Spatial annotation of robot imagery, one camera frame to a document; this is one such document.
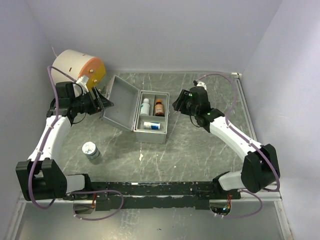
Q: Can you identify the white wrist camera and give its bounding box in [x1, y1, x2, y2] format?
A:
[193, 80, 207, 91]
[75, 75, 89, 95]

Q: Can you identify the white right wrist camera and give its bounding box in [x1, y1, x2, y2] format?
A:
[193, 80, 207, 91]

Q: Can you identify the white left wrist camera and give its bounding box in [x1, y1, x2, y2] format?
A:
[75, 75, 89, 95]

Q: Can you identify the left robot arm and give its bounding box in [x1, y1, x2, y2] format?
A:
[15, 81, 114, 201]

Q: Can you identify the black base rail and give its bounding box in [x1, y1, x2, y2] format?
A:
[62, 172, 242, 212]

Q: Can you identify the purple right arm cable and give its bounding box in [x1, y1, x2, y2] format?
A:
[196, 73, 281, 218]

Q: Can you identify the aluminium frame rail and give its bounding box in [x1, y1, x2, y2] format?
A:
[17, 181, 283, 203]

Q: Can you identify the brown medicine bottle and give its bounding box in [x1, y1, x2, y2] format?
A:
[154, 99, 165, 117]

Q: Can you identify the white cylinder with orange face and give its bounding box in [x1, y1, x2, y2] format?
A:
[51, 49, 106, 90]

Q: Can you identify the grey metal case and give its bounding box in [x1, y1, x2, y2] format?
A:
[101, 75, 168, 144]

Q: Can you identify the white round jar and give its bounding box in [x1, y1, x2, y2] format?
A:
[81, 141, 101, 165]

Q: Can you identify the small white plastic bottle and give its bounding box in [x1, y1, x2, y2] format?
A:
[140, 98, 150, 116]

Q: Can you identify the grey divided tray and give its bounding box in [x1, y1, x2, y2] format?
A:
[134, 90, 170, 133]

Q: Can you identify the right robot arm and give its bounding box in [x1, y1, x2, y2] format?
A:
[172, 86, 280, 199]

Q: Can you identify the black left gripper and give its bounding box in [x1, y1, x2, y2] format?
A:
[71, 86, 115, 116]

